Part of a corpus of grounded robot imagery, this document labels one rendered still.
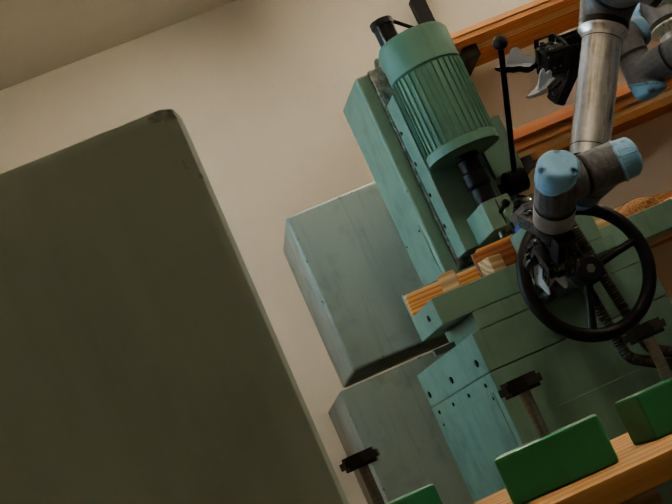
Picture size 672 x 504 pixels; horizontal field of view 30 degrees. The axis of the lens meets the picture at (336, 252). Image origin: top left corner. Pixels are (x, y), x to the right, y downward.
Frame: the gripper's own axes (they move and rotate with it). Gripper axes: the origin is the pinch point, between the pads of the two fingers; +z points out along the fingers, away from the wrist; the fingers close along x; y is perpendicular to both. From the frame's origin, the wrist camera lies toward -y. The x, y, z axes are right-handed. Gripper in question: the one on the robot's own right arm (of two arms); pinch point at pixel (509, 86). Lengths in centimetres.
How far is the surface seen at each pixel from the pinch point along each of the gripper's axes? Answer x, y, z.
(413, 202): -10.5, -29.8, 23.0
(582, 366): 52, -38, 14
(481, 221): 11.7, -24.5, 15.7
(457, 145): 3.8, -7.7, 16.0
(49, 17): -235, -59, 75
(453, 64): -10.2, 3.9, 8.7
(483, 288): 34.6, -22.6, 27.2
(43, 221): 196, 137, 110
